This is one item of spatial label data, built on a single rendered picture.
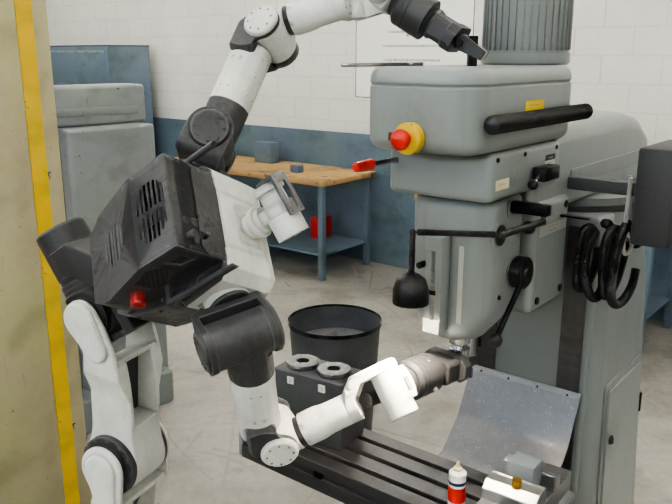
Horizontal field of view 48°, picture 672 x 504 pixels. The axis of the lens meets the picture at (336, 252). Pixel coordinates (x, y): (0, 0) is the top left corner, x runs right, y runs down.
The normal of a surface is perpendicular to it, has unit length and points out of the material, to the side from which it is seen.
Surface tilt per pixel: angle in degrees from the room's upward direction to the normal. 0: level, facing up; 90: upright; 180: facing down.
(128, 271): 74
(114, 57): 90
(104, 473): 90
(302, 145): 90
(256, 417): 110
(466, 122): 90
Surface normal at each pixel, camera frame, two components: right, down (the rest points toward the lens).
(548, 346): -0.62, 0.20
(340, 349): 0.11, 0.32
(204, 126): 0.10, -0.24
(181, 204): 0.78, -0.42
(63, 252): -0.40, 0.23
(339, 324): -0.11, 0.19
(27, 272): 0.78, 0.16
